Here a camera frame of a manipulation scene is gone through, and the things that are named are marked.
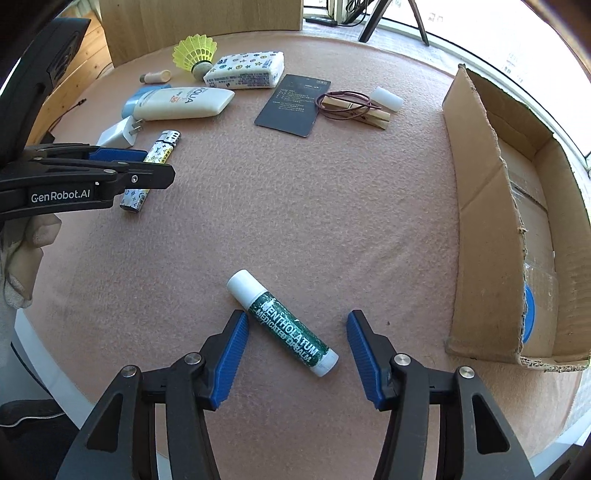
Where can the person's left hand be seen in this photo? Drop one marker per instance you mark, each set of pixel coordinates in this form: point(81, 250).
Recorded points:
point(23, 258)

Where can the wooden clothespin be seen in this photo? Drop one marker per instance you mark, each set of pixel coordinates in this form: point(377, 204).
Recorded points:
point(369, 117)

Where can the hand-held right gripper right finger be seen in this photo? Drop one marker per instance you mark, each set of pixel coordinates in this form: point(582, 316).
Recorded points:
point(364, 360)

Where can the black tripod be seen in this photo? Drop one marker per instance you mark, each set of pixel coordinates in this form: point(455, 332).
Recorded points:
point(371, 21)

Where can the small beige bottle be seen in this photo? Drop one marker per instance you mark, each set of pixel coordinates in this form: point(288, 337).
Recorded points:
point(159, 76)

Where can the dark cloth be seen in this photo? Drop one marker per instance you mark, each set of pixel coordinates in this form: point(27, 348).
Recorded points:
point(32, 438)

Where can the light wooden board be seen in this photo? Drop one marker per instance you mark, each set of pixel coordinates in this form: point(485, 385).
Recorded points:
point(184, 18)

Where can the patterned white tissue pack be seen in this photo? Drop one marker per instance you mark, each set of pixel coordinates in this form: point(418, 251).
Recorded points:
point(244, 69)

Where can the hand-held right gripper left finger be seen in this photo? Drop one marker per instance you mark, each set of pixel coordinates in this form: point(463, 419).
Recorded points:
point(228, 364)

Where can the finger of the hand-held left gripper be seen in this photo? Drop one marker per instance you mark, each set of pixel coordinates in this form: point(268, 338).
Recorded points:
point(115, 154)
point(147, 177)

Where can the cardboard box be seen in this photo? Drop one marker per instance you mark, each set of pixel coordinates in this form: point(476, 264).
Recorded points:
point(485, 207)

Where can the blue round disc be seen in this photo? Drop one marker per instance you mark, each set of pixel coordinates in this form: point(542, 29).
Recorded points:
point(530, 314)

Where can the green lip balm tube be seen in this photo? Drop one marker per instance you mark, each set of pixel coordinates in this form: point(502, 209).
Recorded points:
point(286, 325)

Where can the white sunscreen bottle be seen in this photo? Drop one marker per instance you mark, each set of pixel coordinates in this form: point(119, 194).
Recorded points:
point(184, 104)

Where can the patterned white lighter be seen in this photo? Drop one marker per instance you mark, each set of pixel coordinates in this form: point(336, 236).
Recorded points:
point(164, 145)

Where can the wooden plank cabinet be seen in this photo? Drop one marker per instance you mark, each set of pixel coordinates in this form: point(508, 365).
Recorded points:
point(78, 74)

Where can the yellow plastic shuttlecock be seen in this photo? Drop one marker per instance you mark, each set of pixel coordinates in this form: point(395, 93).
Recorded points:
point(191, 50)

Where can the dark card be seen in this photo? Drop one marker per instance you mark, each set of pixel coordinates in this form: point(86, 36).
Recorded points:
point(288, 104)

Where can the white charger plug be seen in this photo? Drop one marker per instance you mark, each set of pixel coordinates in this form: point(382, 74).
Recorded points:
point(115, 134)

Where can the black inline controller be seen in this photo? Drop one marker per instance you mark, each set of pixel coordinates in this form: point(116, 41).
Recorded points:
point(321, 20)

